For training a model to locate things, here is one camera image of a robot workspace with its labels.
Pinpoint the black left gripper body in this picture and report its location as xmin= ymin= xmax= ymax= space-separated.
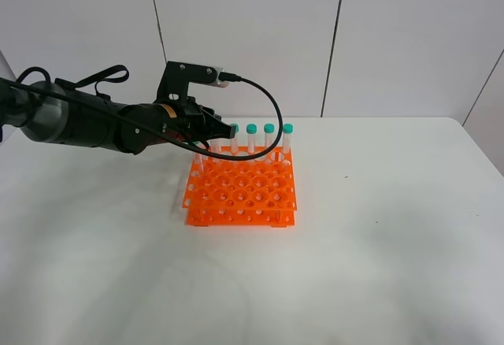
xmin=155 ymin=96 xmax=222 ymax=143

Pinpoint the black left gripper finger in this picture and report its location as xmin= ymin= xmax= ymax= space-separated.
xmin=204 ymin=122 xmax=235 ymax=139

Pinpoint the teal capped test tube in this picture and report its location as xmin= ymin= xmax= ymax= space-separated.
xmin=209 ymin=139 xmax=221 ymax=163

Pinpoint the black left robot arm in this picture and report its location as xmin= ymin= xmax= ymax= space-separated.
xmin=1 ymin=61 xmax=236 ymax=154

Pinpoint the row tube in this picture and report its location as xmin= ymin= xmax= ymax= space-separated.
xmin=282 ymin=123 xmax=294 ymax=155
xmin=230 ymin=123 xmax=239 ymax=154
xmin=246 ymin=123 xmax=257 ymax=154
xmin=263 ymin=123 xmax=275 ymax=150

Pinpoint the clear tube front left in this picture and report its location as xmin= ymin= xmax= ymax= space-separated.
xmin=194 ymin=153 xmax=204 ymax=173

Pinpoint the orange test tube rack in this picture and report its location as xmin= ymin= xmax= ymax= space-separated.
xmin=182 ymin=147 xmax=298 ymax=228

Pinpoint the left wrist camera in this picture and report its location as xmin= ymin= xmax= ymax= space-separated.
xmin=156 ymin=61 xmax=242 ymax=104

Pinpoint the black camera cable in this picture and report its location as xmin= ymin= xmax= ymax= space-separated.
xmin=0 ymin=72 xmax=285 ymax=161

